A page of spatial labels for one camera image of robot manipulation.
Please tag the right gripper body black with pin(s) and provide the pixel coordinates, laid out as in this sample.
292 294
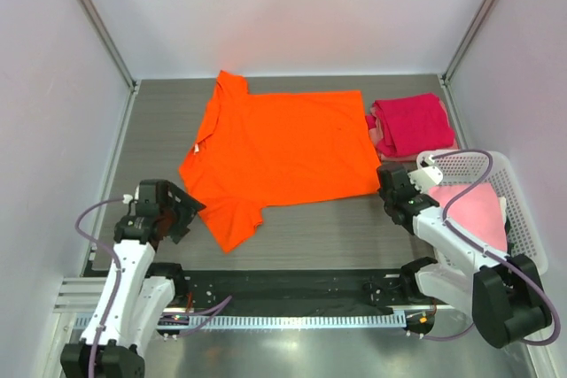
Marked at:
388 201

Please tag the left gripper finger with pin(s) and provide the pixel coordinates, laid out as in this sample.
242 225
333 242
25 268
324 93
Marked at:
184 205
182 219

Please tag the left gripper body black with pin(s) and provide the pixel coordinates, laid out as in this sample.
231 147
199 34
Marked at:
178 214

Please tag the orange t shirt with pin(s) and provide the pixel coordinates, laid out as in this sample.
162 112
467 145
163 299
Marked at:
254 151

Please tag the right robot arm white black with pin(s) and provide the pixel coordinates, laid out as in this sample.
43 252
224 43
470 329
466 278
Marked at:
503 295

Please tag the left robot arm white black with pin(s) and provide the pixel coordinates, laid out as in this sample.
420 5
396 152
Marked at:
137 289

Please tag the white plastic basket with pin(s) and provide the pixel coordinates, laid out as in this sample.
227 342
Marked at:
465 167

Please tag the folded salmon pink t shirt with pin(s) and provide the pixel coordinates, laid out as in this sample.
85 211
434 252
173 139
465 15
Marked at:
376 143

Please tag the folded magenta t shirt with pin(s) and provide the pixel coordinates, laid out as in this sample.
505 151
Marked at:
412 123

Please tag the light pink t shirt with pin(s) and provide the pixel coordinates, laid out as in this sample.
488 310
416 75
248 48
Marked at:
478 212

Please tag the black garment in basket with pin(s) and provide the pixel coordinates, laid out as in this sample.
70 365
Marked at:
508 230

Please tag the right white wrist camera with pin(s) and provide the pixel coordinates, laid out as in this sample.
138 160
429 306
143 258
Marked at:
427 175

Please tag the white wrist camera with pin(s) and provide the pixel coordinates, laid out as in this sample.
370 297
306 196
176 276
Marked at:
130 199
427 175

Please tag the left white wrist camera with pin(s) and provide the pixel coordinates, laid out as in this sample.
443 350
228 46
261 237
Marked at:
130 199

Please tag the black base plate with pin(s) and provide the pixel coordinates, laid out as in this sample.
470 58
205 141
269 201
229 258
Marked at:
298 293

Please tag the white slotted cable duct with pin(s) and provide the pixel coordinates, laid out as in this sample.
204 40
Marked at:
395 320

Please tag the left aluminium frame post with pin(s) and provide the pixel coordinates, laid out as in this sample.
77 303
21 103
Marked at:
104 36

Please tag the aluminium frame post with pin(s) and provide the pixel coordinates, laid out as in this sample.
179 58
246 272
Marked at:
479 19
104 36

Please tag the right aluminium frame post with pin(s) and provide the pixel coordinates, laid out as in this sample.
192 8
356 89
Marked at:
479 19

